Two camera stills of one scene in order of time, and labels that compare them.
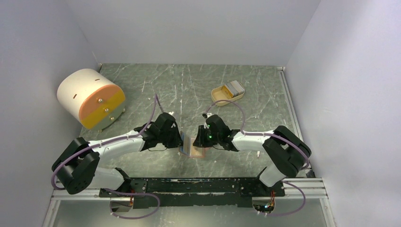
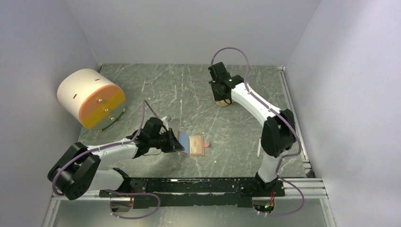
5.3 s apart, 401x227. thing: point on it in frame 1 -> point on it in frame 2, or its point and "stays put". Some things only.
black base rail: x=193 y=192 stays put
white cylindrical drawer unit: x=91 y=98 stays put
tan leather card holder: x=188 y=149 stays put
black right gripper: x=200 y=141 -> x=217 y=97
